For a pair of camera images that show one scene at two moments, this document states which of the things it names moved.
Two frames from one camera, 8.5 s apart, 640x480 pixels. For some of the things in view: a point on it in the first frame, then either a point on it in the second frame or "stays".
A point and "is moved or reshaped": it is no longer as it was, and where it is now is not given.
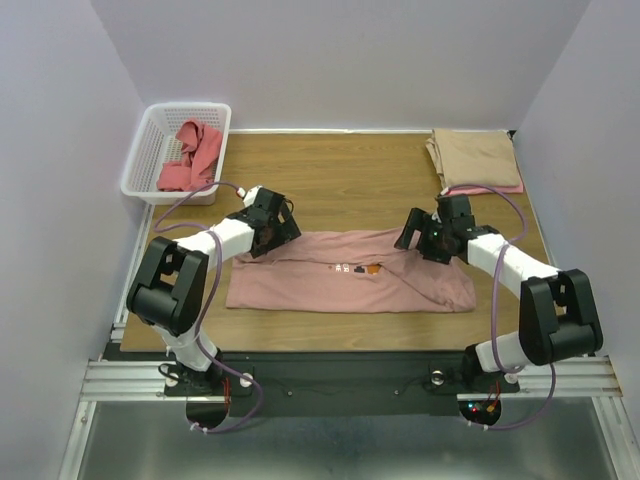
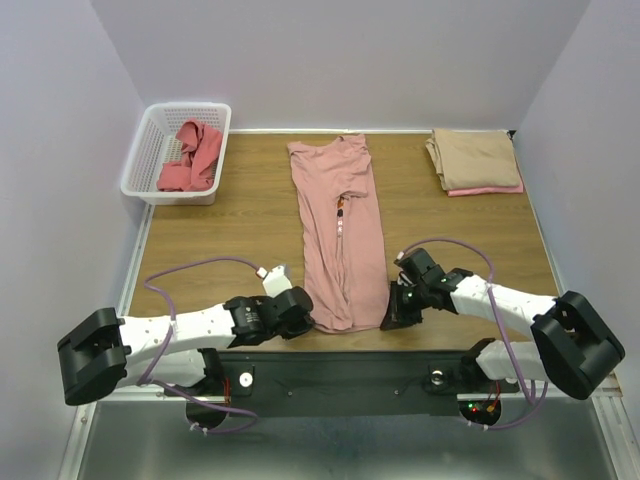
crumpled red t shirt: (196, 169) stays
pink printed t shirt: (365, 270) is moved or reshaped
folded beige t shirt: (474, 157) stays
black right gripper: (422, 236) → (396, 307)
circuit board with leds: (484, 412) stays
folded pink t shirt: (477, 190) stays
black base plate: (282, 384) stays
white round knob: (244, 383) stays
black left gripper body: (275, 240) → (287, 332)
